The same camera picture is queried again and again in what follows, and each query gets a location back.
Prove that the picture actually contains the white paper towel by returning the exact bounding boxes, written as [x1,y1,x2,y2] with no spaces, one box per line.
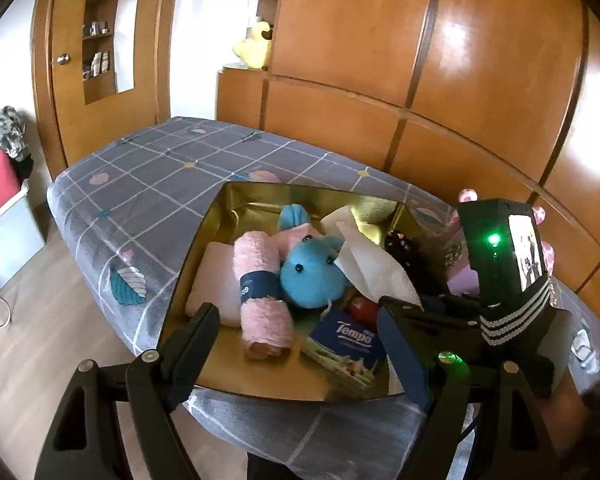
[320,207,423,308]

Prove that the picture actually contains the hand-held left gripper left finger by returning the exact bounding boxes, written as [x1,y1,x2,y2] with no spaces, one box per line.
[34,302,221,480]

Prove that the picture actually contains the camouflage cloth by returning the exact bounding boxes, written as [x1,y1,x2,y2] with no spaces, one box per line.
[0,106,31,161]

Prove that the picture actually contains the row of small shelf ornaments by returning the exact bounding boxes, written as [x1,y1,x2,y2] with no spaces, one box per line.
[81,0,115,81]

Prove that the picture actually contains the grey checkered bed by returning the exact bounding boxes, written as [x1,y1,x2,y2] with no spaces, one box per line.
[47,116,600,480]

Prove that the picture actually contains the black doll with hair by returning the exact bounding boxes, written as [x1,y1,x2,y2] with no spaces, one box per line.
[384,230,448,306]

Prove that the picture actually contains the pink towel blue band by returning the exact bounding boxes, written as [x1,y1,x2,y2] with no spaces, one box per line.
[232,230,296,358]

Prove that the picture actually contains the white soft pad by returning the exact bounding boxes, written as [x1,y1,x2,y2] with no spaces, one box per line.
[185,242,246,328]

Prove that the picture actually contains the wooden door with shelf niche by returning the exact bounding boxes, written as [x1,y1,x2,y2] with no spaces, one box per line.
[32,0,181,181]

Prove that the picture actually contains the wooden wardrobe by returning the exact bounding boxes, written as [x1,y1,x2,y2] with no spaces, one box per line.
[215,0,600,321]

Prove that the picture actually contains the red plush slipper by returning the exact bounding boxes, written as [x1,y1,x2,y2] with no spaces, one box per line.
[347,296,381,321]

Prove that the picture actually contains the pink white patterned plush toy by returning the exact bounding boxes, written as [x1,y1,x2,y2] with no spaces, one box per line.
[447,187,557,296]

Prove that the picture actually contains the white storage bin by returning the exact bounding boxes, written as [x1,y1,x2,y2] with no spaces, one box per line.
[0,180,46,293]

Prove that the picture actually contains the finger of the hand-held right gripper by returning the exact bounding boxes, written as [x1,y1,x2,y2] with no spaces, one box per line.
[380,295,482,354]

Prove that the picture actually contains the yellow plush toy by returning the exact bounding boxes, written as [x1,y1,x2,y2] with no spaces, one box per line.
[232,22,275,71]

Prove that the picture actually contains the blue tissue packet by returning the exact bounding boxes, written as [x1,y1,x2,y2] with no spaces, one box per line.
[300,307,388,393]

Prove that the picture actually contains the embossed metal tin box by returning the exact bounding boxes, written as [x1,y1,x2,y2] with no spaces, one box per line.
[157,181,463,403]

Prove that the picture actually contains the person's right forearm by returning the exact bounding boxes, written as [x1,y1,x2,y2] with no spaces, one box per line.
[545,380,600,466]

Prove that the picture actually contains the blue plush toy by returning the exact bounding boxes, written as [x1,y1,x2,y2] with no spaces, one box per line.
[277,204,351,311]

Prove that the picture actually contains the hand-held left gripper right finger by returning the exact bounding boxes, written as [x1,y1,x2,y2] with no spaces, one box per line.
[378,302,556,480]

